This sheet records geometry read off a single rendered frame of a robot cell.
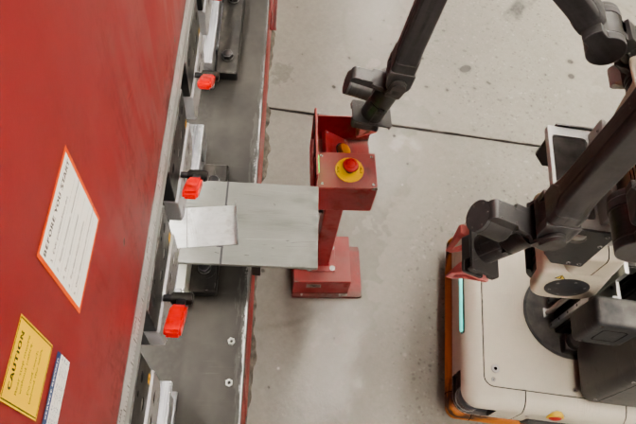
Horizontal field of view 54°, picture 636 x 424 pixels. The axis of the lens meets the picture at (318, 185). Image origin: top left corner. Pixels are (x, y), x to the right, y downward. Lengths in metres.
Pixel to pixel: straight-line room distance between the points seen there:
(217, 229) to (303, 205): 0.18
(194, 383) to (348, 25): 2.08
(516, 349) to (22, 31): 1.81
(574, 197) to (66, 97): 0.74
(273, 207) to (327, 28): 1.80
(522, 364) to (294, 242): 1.02
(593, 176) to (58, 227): 0.72
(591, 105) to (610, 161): 2.13
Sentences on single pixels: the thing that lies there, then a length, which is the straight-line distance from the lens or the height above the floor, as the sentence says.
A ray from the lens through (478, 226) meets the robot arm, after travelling 1.07.
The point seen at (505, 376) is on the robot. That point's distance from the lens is 2.00.
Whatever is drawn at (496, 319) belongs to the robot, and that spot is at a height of 0.28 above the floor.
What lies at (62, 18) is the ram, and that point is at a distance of 0.47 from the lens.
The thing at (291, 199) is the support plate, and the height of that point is 1.00.
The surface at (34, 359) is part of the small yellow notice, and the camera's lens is 0.45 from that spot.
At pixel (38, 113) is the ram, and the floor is 1.77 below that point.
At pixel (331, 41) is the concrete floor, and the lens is 2.90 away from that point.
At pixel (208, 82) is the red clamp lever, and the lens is 1.01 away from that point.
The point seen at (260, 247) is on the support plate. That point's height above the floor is 1.00.
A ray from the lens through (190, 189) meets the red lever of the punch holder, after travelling 0.90.
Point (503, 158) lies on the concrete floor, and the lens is 2.70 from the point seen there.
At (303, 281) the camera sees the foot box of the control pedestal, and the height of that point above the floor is 0.12.
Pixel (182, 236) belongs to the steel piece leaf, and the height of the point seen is 1.00.
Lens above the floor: 2.09
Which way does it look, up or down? 59 degrees down
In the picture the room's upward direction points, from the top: 10 degrees clockwise
